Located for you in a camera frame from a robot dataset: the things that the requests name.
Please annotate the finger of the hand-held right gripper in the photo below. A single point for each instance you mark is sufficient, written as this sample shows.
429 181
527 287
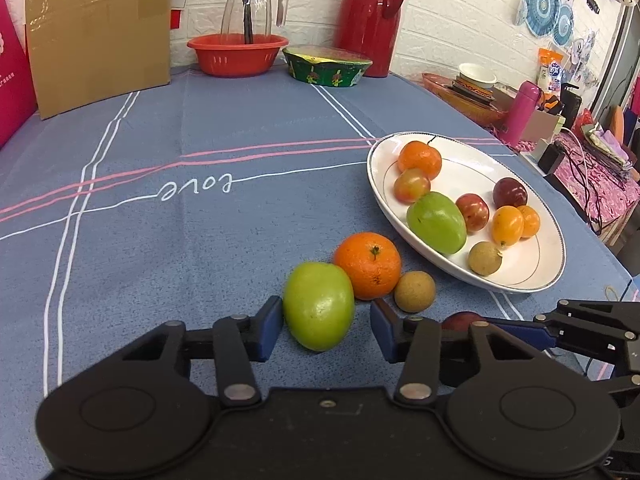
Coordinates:
456 372
520 331

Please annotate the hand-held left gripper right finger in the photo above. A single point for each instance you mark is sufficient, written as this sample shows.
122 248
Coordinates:
382 330

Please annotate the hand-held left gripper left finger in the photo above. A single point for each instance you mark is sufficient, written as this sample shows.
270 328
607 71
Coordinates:
270 327

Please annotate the brown longan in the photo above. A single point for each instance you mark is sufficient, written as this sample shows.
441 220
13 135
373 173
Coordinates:
414 291
485 258

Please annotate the dark red plum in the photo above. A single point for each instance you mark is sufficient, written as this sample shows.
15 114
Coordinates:
462 320
510 192

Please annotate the large orange with green calyx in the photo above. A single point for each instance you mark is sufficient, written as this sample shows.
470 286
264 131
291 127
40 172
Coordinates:
367 265

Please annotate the white plate with blue rim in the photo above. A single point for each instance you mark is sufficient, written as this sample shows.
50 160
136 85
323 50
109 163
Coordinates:
530 265

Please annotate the small orange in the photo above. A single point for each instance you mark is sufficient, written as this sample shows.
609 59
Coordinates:
531 221
506 225

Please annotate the red and green fruit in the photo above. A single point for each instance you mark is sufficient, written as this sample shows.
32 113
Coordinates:
411 186

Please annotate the yellow rubber band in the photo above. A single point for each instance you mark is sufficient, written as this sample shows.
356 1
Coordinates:
606 289

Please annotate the blue striped tablecloth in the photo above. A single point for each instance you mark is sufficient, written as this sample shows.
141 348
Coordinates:
200 220

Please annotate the patterned side table cloth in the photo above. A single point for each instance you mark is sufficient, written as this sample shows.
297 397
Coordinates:
605 190

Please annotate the black box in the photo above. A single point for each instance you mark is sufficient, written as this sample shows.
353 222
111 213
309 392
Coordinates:
550 159

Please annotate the pile of folded bags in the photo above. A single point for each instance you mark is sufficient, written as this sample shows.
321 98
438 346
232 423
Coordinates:
607 147

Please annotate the small white box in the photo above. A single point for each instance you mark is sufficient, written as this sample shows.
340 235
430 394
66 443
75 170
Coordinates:
545 122

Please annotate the pink bottle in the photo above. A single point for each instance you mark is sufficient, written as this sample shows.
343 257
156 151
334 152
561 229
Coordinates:
520 115

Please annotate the black pump bottle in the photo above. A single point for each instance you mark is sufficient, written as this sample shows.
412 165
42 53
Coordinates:
570 107

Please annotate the woven basket with dishes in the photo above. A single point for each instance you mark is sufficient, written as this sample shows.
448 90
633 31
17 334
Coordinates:
465 107

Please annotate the red patterned packets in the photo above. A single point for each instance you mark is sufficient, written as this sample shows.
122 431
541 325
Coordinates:
472 92

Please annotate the green instant noodle bowl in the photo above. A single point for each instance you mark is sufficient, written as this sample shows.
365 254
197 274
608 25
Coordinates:
325 72

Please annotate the orange and white snack packet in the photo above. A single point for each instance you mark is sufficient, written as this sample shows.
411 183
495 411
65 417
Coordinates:
550 67

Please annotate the red plastic bowl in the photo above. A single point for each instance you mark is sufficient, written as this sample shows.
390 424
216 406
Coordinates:
235 60

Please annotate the red thermos jug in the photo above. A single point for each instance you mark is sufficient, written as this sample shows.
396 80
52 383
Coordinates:
367 25

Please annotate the medium blue paper fan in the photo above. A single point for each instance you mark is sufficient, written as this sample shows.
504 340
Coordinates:
564 25

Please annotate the dark stirrer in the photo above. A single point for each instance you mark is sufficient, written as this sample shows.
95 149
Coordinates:
247 15

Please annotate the glass pitcher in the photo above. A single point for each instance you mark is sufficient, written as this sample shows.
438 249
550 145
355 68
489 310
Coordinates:
262 5

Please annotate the large blue paper fan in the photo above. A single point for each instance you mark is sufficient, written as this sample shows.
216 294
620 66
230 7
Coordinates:
542 7

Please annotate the cardboard box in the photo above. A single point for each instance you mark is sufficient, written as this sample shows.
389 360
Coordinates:
95 45

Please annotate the pink tote bag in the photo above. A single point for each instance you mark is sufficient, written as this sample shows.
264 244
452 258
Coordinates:
12 95

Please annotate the black wall bracket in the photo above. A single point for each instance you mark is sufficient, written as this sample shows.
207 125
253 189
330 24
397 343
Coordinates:
592 0

